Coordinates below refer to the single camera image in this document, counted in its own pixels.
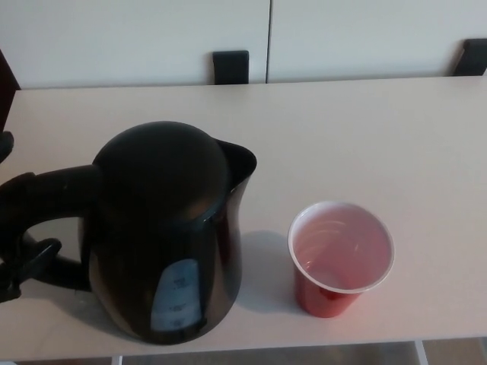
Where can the black electric kettle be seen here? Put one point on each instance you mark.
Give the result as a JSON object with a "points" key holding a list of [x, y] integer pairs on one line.
{"points": [[163, 228]]}

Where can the red plastic cup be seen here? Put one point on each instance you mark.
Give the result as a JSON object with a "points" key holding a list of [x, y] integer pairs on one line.
{"points": [[327, 300]]}

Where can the dark brown furniture panel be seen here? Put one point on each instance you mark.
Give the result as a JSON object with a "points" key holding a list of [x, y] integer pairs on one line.
{"points": [[5, 87]]}

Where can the black bracket centre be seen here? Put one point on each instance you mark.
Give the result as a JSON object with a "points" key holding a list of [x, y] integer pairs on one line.
{"points": [[230, 66]]}

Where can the black bracket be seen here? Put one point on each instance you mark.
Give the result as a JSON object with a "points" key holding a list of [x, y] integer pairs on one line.
{"points": [[473, 57], [230, 66]]}

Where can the white table leg frame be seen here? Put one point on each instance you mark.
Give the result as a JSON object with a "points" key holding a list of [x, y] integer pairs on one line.
{"points": [[118, 360], [421, 353]]}

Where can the black bracket right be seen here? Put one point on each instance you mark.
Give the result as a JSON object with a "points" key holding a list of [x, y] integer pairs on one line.
{"points": [[473, 57]]}

